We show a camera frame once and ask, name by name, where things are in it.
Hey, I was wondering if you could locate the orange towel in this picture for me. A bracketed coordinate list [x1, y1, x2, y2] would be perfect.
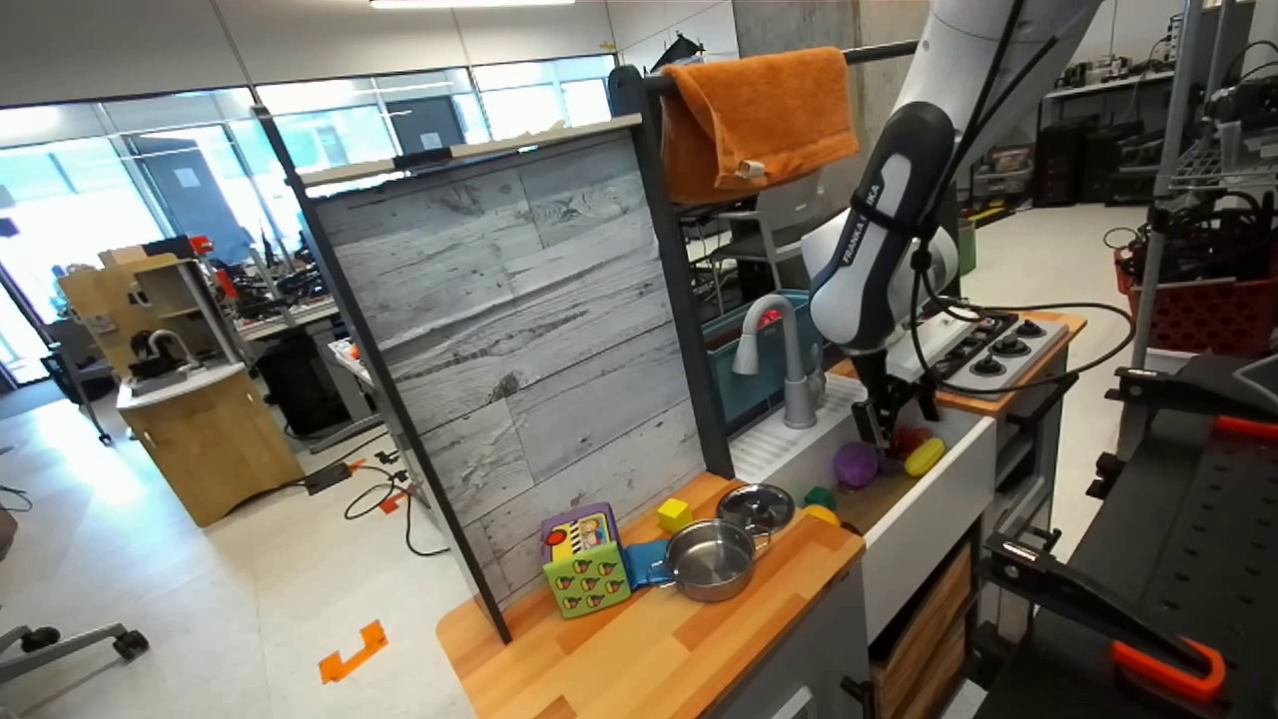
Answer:
[659, 49, 859, 206]

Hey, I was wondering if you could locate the grey toy faucet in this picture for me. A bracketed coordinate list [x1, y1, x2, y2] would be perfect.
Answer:
[730, 290, 819, 427]

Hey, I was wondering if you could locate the yellow toy fruit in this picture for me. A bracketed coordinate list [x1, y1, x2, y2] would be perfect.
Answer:
[903, 437, 948, 478]

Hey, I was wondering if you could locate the steel pot on counter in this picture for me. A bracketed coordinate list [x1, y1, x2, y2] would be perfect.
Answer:
[672, 518, 753, 604]

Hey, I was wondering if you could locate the blue toy block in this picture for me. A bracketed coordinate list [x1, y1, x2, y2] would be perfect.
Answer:
[624, 538, 672, 586]

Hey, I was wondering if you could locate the colourful toy cube box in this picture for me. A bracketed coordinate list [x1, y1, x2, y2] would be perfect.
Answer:
[540, 502, 630, 620]

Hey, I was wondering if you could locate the wooden toy kitchen background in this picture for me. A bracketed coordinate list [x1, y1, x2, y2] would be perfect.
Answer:
[61, 257, 305, 524]

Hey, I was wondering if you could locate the purple plush toy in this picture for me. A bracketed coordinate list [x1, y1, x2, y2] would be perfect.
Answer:
[833, 444, 883, 490]

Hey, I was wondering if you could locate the orange black clamp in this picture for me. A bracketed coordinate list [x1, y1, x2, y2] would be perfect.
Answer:
[986, 535, 1231, 705]
[1109, 369, 1278, 452]

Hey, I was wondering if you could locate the grey wood backdrop panel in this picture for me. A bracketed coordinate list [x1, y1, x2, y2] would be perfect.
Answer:
[306, 117, 730, 622]

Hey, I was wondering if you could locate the black perforated table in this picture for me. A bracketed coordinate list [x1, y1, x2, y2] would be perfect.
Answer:
[981, 357, 1278, 719]

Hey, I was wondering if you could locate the yellow toy block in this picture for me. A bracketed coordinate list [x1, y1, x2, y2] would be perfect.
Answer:
[659, 500, 692, 535]

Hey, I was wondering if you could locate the toy kitchen wooden counter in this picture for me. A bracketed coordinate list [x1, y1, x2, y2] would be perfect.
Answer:
[434, 307, 1096, 719]

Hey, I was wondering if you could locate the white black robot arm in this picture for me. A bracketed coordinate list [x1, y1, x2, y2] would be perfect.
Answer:
[812, 0, 1102, 444]

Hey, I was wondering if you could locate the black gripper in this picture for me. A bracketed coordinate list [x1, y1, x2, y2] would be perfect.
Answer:
[851, 353, 939, 448]

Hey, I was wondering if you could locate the toy stove top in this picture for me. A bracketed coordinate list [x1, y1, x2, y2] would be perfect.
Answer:
[888, 313, 1065, 395]

